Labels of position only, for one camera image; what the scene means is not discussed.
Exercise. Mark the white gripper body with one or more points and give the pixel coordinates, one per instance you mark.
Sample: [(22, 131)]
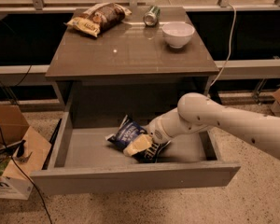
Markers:
[(156, 131)]

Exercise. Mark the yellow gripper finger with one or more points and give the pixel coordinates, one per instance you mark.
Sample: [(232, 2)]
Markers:
[(139, 144)]

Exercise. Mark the blue kettle chip bag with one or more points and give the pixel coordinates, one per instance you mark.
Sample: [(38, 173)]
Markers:
[(127, 132)]

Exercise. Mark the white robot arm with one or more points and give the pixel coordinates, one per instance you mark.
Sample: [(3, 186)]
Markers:
[(196, 113)]

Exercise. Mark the open grey top drawer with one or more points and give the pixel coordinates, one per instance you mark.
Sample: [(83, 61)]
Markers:
[(83, 161)]

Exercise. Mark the grey cabinet with glossy top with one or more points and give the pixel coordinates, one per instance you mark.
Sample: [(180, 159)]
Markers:
[(129, 51)]

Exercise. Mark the brown chip bag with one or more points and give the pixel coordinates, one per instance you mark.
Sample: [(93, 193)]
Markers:
[(99, 18)]

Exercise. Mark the white ceramic bowl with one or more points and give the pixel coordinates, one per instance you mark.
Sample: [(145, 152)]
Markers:
[(177, 34)]

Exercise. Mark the green soda can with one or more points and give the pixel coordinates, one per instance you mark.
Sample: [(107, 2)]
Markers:
[(151, 16)]

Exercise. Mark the cardboard box with clutter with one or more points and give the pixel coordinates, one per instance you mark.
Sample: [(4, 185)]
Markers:
[(22, 150)]

